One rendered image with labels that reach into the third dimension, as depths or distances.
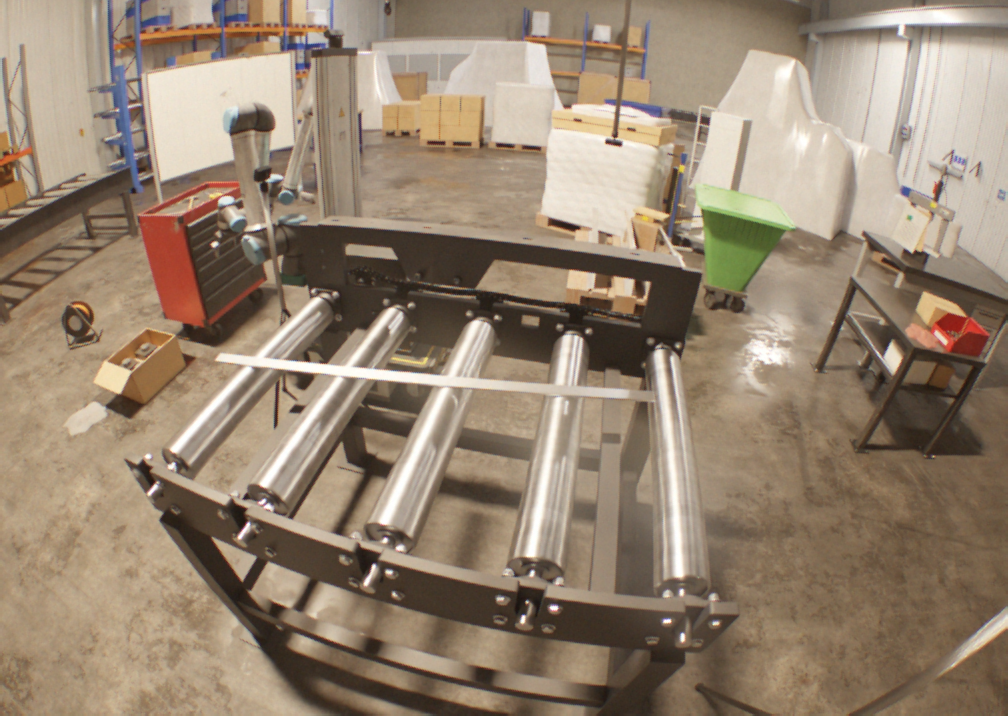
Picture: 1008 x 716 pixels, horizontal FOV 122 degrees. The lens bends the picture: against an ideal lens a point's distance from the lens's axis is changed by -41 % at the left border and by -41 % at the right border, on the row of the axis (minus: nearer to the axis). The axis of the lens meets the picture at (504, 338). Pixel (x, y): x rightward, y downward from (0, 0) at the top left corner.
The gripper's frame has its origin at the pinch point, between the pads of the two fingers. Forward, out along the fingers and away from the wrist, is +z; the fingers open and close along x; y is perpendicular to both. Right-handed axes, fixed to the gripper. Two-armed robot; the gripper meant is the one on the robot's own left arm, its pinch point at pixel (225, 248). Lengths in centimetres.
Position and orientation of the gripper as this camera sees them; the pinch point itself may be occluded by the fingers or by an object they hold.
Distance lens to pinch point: 284.4
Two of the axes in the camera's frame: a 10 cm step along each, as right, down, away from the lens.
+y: -8.5, -5.2, -0.1
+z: -3.9, 6.2, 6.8
